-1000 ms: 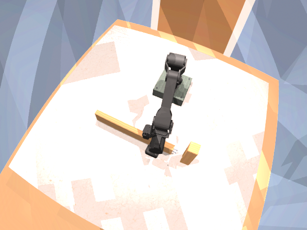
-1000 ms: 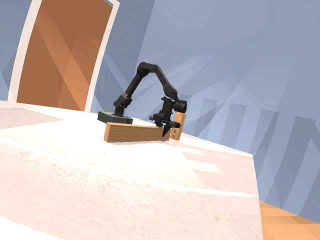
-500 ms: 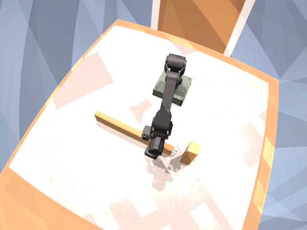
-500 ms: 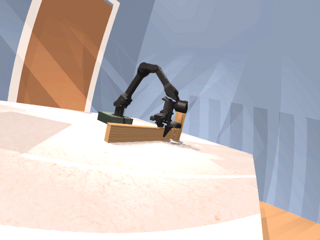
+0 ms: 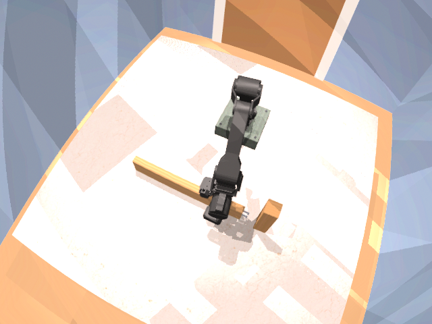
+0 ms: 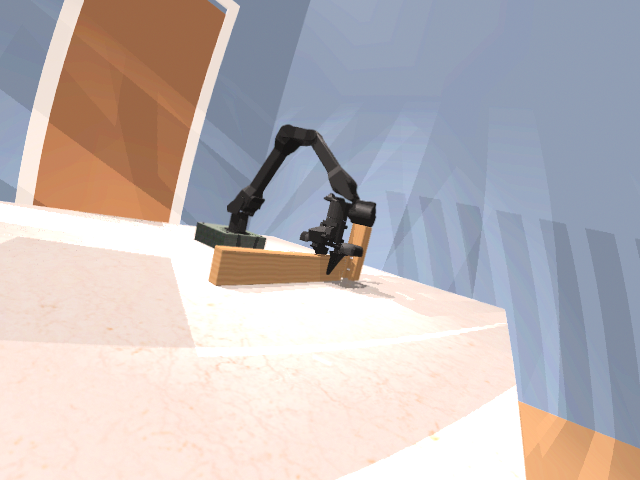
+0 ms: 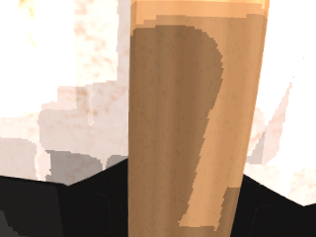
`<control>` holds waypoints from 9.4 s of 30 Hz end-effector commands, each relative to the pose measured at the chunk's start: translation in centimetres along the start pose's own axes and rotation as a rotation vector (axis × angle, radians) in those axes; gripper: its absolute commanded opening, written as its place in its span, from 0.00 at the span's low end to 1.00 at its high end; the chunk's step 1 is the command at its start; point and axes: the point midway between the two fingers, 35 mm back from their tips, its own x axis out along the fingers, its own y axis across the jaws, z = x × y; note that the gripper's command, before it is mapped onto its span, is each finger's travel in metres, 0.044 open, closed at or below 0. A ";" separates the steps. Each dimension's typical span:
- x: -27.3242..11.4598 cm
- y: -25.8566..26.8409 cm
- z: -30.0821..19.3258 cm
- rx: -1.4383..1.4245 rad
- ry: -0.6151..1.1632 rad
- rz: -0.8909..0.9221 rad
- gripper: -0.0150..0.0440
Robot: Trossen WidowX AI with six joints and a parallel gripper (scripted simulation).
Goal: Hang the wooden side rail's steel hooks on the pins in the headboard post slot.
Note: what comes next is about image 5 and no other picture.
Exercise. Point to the wooden post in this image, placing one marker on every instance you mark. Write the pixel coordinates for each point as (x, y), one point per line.
(268, 216)

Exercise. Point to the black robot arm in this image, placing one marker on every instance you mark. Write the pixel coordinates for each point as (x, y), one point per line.
(227, 173)

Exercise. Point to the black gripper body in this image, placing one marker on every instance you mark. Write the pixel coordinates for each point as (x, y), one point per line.
(210, 218)

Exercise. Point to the light brown wooden board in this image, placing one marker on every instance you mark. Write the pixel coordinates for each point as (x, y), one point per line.
(181, 185)

